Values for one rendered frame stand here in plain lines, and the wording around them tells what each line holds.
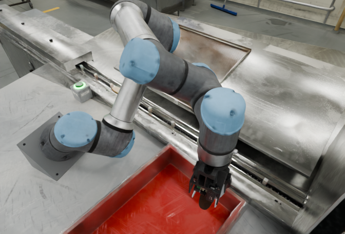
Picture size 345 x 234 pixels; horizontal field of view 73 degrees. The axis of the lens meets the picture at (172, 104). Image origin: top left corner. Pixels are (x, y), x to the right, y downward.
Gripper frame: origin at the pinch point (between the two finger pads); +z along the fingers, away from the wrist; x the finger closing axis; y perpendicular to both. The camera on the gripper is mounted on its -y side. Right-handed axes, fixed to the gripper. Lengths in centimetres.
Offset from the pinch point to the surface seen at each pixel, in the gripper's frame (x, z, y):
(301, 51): 22, 18, -127
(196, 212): -2.6, 16.2, 0.3
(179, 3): -155, 77, -328
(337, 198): 21.0, -24.7, 5.7
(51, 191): -52, 17, 15
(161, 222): -11.3, 16.2, 7.9
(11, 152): -80, 17, 10
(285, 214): 22.8, 12.3, -9.0
